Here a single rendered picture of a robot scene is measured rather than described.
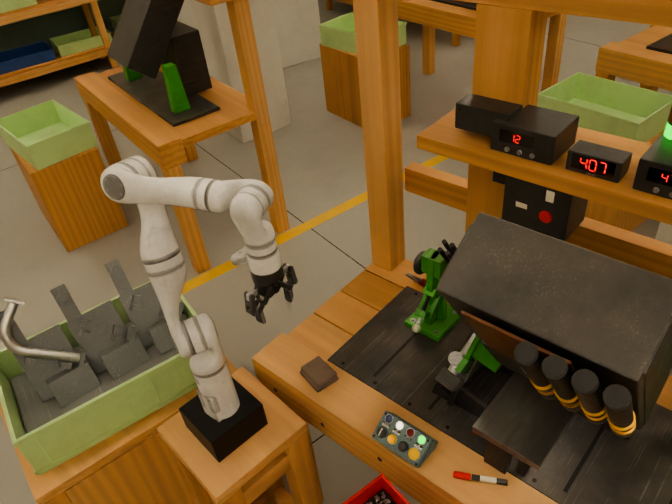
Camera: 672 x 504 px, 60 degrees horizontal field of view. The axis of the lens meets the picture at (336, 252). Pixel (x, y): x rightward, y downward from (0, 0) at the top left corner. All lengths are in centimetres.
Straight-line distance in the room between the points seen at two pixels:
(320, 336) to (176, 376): 47
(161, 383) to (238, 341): 134
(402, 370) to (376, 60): 91
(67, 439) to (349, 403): 83
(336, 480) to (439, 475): 110
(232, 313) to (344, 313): 149
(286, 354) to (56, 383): 72
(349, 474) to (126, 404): 110
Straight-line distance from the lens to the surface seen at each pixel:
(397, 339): 186
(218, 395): 162
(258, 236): 124
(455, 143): 153
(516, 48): 149
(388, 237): 204
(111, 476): 203
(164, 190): 130
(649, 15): 137
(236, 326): 331
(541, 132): 143
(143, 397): 193
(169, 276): 142
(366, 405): 170
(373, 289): 206
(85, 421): 191
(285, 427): 175
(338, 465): 267
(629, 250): 171
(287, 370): 182
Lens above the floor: 226
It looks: 38 degrees down
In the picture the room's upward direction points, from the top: 7 degrees counter-clockwise
